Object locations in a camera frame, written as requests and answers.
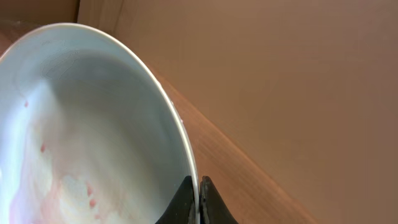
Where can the light blue plate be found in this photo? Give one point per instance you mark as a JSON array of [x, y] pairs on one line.
[[88, 134]]

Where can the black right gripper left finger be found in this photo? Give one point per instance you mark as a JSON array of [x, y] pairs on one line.
[[181, 209]]

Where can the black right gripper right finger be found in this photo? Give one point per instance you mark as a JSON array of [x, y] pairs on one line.
[[213, 210]]

